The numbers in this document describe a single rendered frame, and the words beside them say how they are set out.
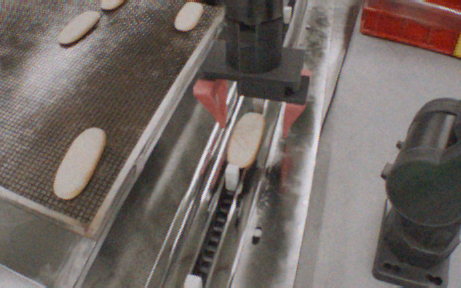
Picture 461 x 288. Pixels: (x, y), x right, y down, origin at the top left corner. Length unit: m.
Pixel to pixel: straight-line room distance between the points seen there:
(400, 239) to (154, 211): 0.28
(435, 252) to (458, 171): 0.13
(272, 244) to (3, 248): 0.26
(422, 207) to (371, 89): 0.35
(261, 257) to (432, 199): 0.17
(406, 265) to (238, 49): 0.28
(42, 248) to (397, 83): 0.59
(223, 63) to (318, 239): 0.22
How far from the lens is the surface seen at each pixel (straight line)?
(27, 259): 0.39
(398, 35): 0.83
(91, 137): 0.44
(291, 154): 0.47
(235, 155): 0.46
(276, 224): 0.40
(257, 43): 0.37
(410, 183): 0.34
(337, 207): 0.48
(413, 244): 0.42
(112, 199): 0.39
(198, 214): 0.42
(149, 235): 0.45
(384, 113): 0.63
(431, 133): 0.35
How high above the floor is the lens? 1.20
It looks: 45 degrees down
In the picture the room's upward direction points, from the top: straight up
